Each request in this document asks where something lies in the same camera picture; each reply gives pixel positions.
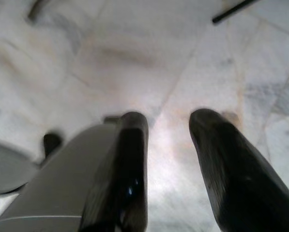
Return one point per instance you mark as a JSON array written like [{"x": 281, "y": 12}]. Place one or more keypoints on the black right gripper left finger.
[{"x": 129, "y": 169}]

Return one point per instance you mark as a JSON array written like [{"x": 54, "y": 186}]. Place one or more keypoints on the black side table leg frame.
[{"x": 233, "y": 10}]

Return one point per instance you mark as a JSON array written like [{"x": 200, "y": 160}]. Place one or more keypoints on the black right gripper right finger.
[{"x": 236, "y": 183}]

